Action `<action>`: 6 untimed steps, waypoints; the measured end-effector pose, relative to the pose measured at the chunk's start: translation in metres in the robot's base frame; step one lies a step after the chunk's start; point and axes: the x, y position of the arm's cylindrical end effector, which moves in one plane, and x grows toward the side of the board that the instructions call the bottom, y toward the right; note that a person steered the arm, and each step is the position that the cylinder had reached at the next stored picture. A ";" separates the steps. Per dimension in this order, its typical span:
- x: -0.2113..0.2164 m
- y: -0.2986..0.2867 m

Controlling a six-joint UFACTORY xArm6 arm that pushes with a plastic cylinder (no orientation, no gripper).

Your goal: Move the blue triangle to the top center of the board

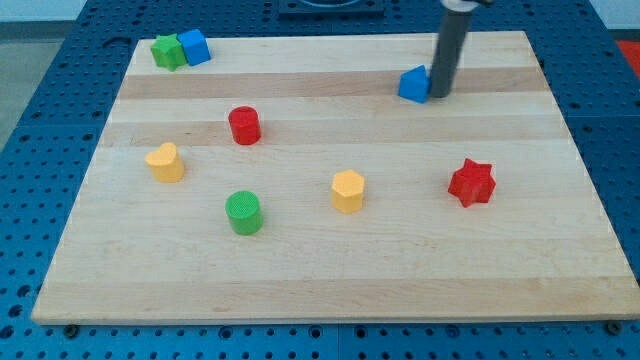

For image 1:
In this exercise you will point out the blue triangle block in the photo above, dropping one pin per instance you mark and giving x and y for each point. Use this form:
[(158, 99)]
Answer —
[(414, 85)]

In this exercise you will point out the wooden board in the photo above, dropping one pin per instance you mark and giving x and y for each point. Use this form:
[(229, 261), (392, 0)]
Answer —
[(136, 251)]

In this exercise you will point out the yellow hexagon block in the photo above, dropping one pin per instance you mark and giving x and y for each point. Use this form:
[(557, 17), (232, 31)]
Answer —
[(347, 191)]

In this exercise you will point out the green cylinder block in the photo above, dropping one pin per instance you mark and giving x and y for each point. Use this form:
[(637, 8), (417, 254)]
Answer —
[(244, 213)]

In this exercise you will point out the red cylinder block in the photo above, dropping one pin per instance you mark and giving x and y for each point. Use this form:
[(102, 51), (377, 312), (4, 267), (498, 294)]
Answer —
[(245, 125)]

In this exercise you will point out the red star block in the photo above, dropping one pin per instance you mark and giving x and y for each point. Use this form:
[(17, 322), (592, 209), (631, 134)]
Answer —
[(472, 183)]

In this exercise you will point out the yellow heart block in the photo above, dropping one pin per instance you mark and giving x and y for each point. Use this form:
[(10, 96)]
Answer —
[(165, 163)]

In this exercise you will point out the blue cube block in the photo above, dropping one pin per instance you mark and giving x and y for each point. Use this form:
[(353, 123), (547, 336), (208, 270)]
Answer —
[(195, 47)]

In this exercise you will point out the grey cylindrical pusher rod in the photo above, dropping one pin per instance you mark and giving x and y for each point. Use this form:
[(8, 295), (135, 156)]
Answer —
[(455, 24)]

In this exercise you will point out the green star block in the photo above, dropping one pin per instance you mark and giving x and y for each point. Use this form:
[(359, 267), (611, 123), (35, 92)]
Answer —
[(168, 52)]

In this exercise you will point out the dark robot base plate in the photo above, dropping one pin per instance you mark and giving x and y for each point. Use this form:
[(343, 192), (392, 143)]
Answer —
[(330, 7)]

